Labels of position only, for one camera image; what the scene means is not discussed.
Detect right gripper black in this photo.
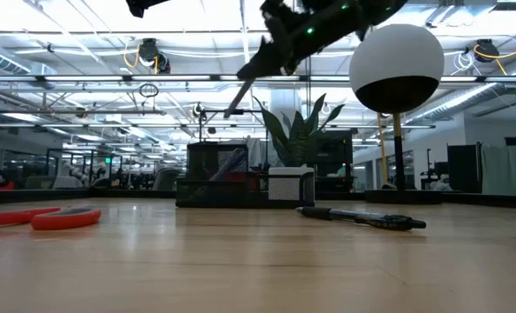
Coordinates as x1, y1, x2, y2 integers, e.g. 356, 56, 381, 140
235, 0, 372, 81

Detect grey marker with purple cap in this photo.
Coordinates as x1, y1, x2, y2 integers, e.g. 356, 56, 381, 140
214, 147, 247, 184

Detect black mesh desk organizer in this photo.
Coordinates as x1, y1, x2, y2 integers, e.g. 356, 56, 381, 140
175, 142, 315, 209

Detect black ballpoint pen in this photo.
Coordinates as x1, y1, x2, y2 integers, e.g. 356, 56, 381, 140
295, 206, 427, 232

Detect red handled scissors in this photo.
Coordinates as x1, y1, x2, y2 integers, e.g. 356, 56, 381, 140
0, 206, 103, 231

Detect blue and grey office chair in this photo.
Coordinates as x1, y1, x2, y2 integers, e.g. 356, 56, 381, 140
152, 168, 183, 192

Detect snake plant in white pot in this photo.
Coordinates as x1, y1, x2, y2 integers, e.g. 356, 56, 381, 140
251, 93, 344, 203

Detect black cabinet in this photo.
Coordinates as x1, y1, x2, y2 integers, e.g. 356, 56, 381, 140
316, 129, 355, 193
447, 143, 484, 195

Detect white globe lamp black base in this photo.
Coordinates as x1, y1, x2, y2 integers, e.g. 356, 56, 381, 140
348, 23, 446, 205

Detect white screen panel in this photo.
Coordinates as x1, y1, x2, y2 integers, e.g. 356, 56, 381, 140
481, 145, 516, 196

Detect black ceiling cord reel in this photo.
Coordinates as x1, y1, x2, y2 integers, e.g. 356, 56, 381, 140
474, 38, 501, 63
137, 37, 171, 75

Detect yellow hanging cable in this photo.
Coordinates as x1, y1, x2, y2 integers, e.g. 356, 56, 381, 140
376, 111, 390, 187

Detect black metal table frame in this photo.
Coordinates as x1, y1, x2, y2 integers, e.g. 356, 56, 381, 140
0, 187, 516, 210

